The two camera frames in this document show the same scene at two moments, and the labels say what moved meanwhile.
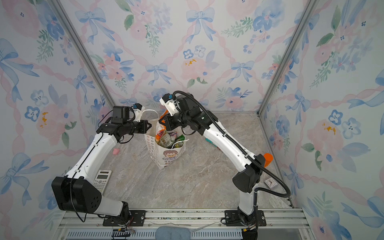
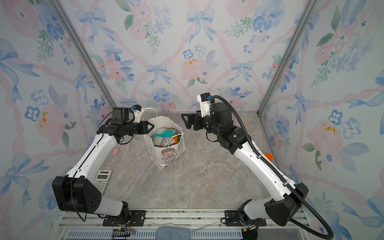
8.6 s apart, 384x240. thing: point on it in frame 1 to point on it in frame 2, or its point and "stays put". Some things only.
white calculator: x=101 y=180 stays put
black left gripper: x=144 y=123 stays put
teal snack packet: x=211 y=142 to x=161 y=137
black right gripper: x=169 y=122 to x=192 y=118
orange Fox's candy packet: x=161 y=134 to x=174 y=140
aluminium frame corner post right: x=310 y=9 stays put
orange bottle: x=268 y=159 stays put
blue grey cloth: x=172 y=232 stays put
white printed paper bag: x=161 y=156 stays put
